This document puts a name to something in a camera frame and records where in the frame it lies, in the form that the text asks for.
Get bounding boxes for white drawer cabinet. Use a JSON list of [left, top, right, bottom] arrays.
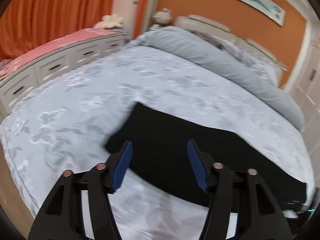
[[0, 31, 129, 120]]

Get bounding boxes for white flower plush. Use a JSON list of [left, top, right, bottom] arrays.
[[94, 14, 125, 29]]

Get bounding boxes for black pants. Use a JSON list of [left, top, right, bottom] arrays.
[[104, 102, 307, 213]]

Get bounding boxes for bed with grey floral cover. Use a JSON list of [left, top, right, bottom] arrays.
[[0, 44, 315, 240]]

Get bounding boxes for white wardrobe doors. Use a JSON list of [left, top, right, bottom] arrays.
[[287, 22, 320, 155]]

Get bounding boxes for beige padded headboard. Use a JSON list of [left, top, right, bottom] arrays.
[[175, 14, 288, 85]]

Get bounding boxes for grey rolled duvet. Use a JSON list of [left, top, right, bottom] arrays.
[[135, 26, 305, 130]]

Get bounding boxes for beige decorative ornament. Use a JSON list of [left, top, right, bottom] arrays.
[[153, 8, 173, 26]]

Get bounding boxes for pink cloth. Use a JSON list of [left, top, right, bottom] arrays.
[[0, 28, 125, 80]]

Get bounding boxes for butterfly print pillow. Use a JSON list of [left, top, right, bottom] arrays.
[[195, 30, 278, 80]]

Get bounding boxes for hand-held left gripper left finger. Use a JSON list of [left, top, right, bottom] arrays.
[[28, 141, 133, 240]]

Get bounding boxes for wide orange curtain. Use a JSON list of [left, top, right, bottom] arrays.
[[0, 0, 118, 60]]

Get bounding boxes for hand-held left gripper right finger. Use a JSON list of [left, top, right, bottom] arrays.
[[187, 139, 293, 240]]

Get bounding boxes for narrow orange curtain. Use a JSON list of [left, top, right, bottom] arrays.
[[134, 0, 154, 40]]

